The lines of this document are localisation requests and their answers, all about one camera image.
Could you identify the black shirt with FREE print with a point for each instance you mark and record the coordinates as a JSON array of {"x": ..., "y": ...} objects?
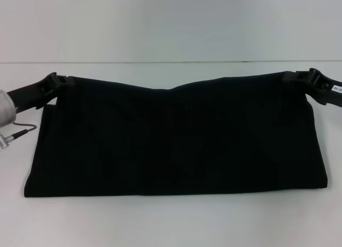
[{"x": 171, "y": 137}]

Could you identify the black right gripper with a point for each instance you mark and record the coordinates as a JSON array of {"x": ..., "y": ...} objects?
[{"x": 334, "y": 97}]

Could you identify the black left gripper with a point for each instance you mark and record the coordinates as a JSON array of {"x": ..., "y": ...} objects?
[{"x": 29, "y": 96}]

